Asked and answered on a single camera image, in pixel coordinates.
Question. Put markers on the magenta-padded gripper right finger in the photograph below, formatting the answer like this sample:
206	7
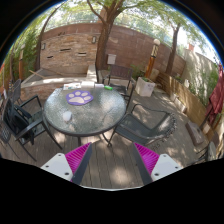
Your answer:
165	165

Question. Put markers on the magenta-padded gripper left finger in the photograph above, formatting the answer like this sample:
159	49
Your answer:
56	165

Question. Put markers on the purple paw-print mouse pad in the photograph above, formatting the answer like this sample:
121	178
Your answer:
79	97

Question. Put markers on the black metal armchair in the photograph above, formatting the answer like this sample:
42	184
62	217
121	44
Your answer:
140	129
20	124
120	72
14	91

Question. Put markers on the colourful printed paper sheet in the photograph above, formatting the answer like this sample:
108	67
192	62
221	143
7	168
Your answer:
72	86

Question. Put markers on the white square planter box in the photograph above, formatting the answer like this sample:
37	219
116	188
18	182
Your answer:
145	87

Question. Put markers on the raised stone planter bed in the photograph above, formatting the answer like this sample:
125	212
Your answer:
50	81

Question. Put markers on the dark red folded umbrella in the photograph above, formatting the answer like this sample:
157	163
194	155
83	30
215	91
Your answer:
216	96

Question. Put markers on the white closed book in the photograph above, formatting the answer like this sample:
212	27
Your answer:
88	84

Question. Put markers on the small pale flat box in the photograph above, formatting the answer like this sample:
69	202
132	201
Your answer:
99	85

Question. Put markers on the small green object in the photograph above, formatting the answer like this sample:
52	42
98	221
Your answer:
108	88

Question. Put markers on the wooden stick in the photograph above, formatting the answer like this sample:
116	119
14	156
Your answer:
36	74

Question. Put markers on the slim straight tree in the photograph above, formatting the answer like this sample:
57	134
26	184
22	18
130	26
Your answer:
173	50

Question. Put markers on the thin leaning tree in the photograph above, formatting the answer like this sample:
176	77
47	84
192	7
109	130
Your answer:
40	45

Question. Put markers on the large forked tree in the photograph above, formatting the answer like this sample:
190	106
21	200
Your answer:
104	43

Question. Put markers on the wooden globe lamp post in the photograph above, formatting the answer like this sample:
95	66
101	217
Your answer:
152	59

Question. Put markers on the grey wall utility box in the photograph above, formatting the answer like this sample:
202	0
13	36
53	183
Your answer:
111	59

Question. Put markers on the black wall lantern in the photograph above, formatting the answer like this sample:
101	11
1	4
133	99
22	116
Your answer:
94	39
43	46

